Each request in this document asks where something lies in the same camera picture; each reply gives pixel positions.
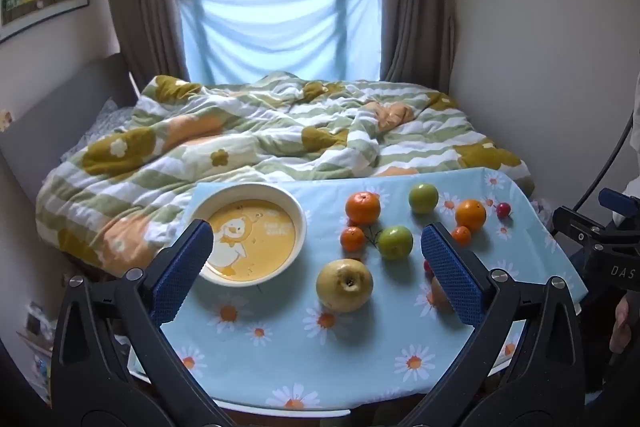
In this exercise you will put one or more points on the dark red cherry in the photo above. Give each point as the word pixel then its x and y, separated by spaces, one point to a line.
pixel 503 209

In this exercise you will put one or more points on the grey patterned pillow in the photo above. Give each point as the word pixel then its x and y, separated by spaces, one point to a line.
pixel 107 119

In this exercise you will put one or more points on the green striped floral quilt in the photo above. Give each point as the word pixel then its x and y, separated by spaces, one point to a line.
pixel 225 142

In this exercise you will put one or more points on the cream bowl with duck print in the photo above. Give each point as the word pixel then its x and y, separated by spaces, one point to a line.
pixel 260 232

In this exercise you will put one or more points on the red cherry tomato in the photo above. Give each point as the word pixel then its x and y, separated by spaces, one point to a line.
pixel 427 266

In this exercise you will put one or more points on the light blue window cloth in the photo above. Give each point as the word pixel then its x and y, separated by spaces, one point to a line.
pixel 280 32

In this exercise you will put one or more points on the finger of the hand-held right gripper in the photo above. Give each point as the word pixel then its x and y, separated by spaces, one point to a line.
pixel 620 199
pixel 580 227

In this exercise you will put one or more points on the pile of papers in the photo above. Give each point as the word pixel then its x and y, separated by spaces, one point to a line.
pixel 37 347

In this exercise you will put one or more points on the brown kiwi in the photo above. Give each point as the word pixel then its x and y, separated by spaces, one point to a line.
pixel 440 296

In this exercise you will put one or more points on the person's right hand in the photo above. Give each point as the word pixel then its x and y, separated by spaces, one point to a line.
pixel 625 327

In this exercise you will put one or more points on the green lime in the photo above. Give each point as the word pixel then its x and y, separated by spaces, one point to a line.
pixel 395 242
pixel 423 198

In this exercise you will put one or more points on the small orange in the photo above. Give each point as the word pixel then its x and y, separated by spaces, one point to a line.
pixel 352 238
pixel 461 235

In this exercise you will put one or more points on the blue daisy print tablecloth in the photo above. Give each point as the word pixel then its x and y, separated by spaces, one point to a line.
pixel 350 357

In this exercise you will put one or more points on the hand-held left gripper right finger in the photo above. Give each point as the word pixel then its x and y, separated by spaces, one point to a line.
pixel 452 277

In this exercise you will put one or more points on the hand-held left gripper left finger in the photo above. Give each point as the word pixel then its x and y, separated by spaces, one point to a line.
pixel 182 272

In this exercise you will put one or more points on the grey headboard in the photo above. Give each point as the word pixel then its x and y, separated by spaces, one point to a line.
pixel 55 117

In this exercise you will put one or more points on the yellow pear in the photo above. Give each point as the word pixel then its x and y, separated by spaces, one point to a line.
pixel 344 284

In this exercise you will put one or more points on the white table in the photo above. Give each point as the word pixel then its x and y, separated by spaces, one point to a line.
pixel 240 407

